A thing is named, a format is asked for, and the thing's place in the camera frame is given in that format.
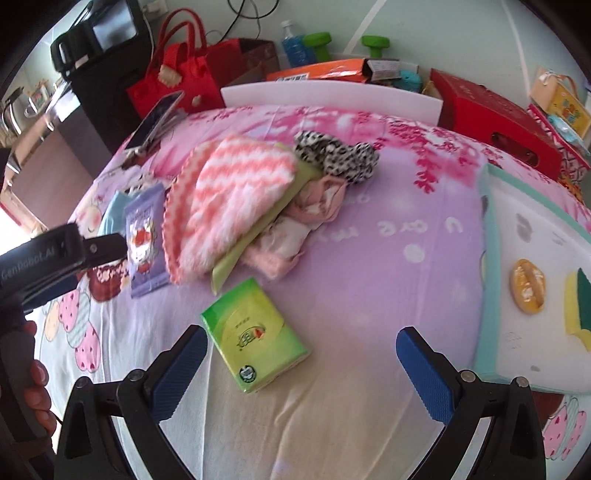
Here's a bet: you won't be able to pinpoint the green tissue pack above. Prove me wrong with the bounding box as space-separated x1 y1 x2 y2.
201 278 310 394

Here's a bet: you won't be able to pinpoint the light blue wipes pack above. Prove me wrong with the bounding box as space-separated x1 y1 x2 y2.
547 115 588 149

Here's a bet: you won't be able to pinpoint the red paper bag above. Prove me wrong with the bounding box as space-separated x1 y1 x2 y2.
205 38 278 88

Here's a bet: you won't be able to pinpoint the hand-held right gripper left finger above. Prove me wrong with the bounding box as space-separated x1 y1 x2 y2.
55 324 208 480

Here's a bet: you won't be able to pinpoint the pink white striped knit cloth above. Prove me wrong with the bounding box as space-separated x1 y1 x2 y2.
161 134 299 284

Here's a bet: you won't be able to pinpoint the white storage bin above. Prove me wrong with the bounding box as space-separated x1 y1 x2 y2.
221 78 444 127

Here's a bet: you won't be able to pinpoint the red felt handbag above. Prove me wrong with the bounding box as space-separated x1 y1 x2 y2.
126 9 227 119

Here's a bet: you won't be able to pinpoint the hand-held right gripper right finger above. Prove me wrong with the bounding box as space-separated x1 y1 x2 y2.
396 326 548 480

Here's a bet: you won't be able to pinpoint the red gift box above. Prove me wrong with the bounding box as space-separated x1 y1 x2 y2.
429 68 563 181

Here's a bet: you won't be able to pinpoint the orange round snack packet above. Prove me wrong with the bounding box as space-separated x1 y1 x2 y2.
509 258 548 316

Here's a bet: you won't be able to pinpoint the red patterned box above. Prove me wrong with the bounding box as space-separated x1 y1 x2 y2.
526 104 591 186

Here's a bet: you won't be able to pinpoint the wooden counter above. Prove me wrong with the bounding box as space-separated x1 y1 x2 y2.
0 90 94 223

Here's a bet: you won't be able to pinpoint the smartphone on stand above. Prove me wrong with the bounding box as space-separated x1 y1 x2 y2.
124 90 185 154

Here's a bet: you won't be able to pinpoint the blue face mask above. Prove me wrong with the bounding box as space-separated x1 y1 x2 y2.
97 191 136 241

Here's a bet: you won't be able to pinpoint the person's left hand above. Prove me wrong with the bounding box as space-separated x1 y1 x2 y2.
23 320 54 435

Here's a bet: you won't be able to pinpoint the yellow gift box with handle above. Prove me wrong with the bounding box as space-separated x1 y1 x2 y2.
529 67 581 126

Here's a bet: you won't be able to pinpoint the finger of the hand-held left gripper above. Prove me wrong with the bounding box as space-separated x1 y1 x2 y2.
83 233 129 268

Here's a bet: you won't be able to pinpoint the white tray with teal rim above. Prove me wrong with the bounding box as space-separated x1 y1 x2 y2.
475 163 591 396

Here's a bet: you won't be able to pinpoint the teal plastic toy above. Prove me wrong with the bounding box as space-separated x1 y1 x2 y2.
396 69 424 94

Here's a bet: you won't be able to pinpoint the black screen device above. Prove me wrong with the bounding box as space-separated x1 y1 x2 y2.
50 0 145 73

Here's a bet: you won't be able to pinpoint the light green cloth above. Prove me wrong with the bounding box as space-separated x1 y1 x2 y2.
211 142 324 296

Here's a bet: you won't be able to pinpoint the orange cardboard box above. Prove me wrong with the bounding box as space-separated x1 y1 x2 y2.
266 58 370 84

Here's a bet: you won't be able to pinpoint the dark labelled box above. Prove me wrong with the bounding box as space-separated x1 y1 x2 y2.
362 58 419 84

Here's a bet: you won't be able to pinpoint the black wall cables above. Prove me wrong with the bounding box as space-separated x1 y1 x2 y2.
203 0 279 43

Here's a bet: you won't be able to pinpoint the black white spotted cloth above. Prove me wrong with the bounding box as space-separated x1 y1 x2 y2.
294 130 380 185

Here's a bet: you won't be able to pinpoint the yellow green sponge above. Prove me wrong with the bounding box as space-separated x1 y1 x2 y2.
564 269 591 334

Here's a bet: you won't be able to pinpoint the printed pink bed sheet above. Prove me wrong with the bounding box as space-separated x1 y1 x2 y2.
32 104 591 480

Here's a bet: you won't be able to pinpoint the green dumbbell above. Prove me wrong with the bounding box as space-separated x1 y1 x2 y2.
302 32 333 64
361 35 391 60

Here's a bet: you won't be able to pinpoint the black cabinet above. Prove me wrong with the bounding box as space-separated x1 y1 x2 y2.
68 28 155 158

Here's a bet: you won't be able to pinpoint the purple wet wipes packet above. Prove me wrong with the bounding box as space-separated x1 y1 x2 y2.
124 181 171 299

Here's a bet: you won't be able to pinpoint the blue liquid plastic bottle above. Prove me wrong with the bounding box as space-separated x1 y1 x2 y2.
281 20 306 68

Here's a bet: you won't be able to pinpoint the pink floral cloth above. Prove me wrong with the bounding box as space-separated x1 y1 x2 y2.
240 174 348 280

